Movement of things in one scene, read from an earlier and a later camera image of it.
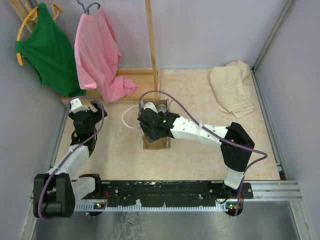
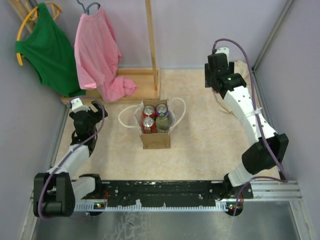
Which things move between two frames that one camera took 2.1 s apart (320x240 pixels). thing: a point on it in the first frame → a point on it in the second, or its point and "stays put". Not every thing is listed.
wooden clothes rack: [148, 80] stays put
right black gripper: [151, 136] → [207, 76]
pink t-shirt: [97, 55] stays put
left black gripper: [96, 115] stays put
